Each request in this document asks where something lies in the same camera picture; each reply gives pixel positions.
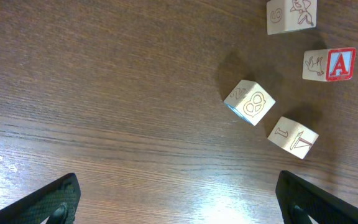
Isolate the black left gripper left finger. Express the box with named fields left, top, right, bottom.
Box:
left=0, top=173, right=81, bottom=224

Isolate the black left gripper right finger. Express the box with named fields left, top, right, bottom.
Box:
left=275, top=170, right=358, bottom=224

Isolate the wooden block blue letter side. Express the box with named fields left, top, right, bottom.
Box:
left=267, top=116, right=319, bottom=159

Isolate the wooden pretzel block blue side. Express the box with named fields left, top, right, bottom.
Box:
left=224, top=80, right=275, bottom=126

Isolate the red letter A block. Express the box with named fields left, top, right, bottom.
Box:
left=302, top=47, right=357, bottom=82

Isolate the wooden block green side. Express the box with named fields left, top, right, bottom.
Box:
left=266, top=0, right=318, bottom=35

